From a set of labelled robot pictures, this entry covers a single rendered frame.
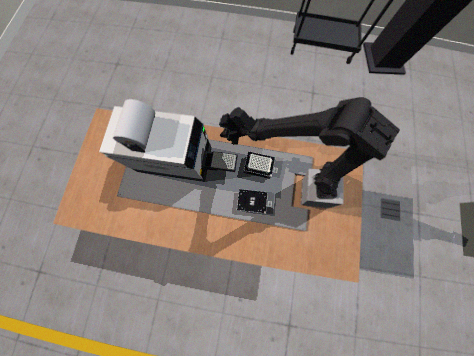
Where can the white roll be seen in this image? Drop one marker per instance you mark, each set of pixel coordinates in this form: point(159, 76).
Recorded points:
point(135, 123)

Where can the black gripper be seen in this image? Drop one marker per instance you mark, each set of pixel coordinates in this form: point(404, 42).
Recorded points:
point(224, 134)

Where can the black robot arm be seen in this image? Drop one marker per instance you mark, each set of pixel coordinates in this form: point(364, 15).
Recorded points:
point(368, 133)

